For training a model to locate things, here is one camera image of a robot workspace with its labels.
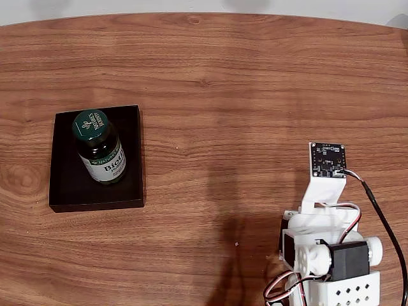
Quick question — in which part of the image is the green-capped biotin pill bottle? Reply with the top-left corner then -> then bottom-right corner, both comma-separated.
71,109 -> 127,186

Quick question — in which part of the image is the shallow black box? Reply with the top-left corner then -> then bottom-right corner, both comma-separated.
48,104 -> 146,214

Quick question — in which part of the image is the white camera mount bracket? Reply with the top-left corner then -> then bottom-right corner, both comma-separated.
300,175 -> 348,214

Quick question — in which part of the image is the red white black servo wire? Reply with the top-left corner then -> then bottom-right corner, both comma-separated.
318,202 -> 363,248
263,270 -> 307,303

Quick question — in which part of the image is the black camera circuit board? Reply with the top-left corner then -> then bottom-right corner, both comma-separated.
308,142 -> 348,179

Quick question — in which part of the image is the black camera cable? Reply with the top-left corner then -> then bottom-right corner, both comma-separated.
342,170 -> 408,299

